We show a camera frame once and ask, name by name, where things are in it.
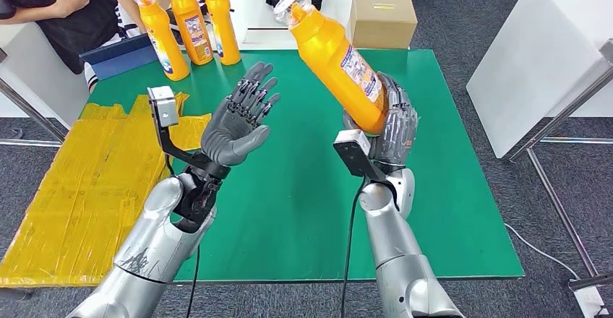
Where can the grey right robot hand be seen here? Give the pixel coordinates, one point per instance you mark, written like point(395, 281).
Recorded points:
point(400, 134)

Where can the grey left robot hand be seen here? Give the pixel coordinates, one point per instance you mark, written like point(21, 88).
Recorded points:
point(234, 129)

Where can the orange detergent bottle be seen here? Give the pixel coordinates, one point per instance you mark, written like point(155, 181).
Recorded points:
point(225, 28)
point(330, 57)
point(165, 43)
point(190, 23)

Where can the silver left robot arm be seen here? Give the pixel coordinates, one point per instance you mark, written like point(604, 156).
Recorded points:
point(158, 244)

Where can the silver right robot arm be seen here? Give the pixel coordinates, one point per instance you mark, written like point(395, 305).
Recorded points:
point(402, 258)

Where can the green table mat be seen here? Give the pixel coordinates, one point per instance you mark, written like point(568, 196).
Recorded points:
point(455, 162)

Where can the brown cardboard box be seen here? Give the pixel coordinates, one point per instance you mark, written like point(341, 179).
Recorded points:
point(388, 26)

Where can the blue tablet case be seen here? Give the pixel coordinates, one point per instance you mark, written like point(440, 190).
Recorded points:
point(122, 59)

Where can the large white table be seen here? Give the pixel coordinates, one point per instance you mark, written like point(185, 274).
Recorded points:
point(541, 57)

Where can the yellow taped plastic sheet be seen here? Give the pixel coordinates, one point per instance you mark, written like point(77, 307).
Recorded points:
point(72, 201)

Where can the white desk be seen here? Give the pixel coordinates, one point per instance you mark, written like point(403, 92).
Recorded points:
point(38, 95)

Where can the white power strip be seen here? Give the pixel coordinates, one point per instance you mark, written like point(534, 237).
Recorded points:
point(591, 304)

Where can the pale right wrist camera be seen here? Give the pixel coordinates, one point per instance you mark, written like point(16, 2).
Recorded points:
point(354, 150)

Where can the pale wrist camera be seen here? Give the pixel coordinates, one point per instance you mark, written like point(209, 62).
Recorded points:
point(164, 107)
point(354, 150)

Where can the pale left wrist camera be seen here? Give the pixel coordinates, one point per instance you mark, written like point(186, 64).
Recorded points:
point(164, 107)

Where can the metal stand frame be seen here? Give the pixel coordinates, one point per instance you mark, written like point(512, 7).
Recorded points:
point(565, 110)

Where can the metal table leg frame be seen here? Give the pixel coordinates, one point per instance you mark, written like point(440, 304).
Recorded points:
point(28, 110)

